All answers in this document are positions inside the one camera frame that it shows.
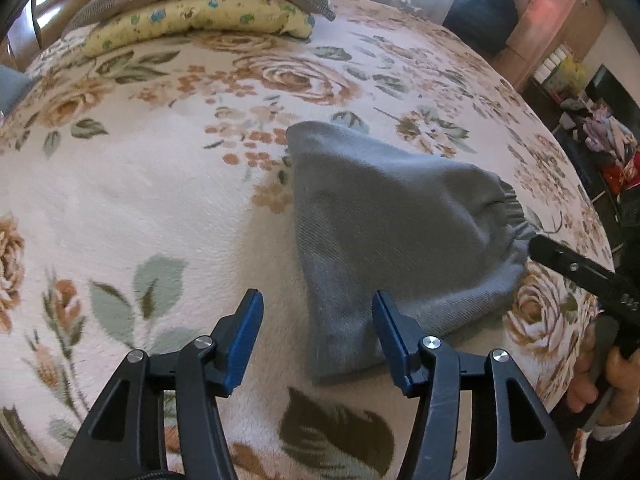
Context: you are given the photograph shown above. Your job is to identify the purple grey pillow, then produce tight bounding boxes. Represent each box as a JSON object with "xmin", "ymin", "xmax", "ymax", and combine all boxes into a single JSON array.
[{"xmin": 0, "ymin": 65, "xmax": 35, "ymax": 116}]

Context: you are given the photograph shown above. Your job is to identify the floral bed blanket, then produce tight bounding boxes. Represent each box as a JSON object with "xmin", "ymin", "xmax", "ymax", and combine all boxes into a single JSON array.
[{"xmin": 1, "ymin": 0, "xmax": 613, "ymax": 479}]

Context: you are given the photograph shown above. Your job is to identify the yellow floral pillow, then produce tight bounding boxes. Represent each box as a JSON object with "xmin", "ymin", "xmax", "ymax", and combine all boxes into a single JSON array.
[{"xmin": 82, "ymin": 0, "xmax": 314, "ymax": 58}]

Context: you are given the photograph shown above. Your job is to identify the wooden headboard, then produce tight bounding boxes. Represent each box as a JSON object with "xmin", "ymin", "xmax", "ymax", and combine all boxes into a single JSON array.
[{"xmin": 1, "ymin": 0, "xmax": 90, "ymax": 72}]

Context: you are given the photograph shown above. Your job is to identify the cluttered shelf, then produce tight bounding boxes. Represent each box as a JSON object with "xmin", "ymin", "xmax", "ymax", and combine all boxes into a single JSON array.
[{"xmin": 522, "ymin": 47, "xmax": 639, "ymax": 249}]

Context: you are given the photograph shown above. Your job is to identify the grey pants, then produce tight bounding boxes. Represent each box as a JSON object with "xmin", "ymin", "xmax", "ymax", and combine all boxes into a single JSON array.
[{"xmin": 286, "ymin": 122, "xmax": 535, "ymax": 384}]

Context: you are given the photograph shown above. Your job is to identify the right hand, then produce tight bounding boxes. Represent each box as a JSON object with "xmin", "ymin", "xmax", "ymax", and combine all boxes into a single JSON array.
[{"xmin": 566, "ymin": 320, "xmax": 640, "ymax": 428}]

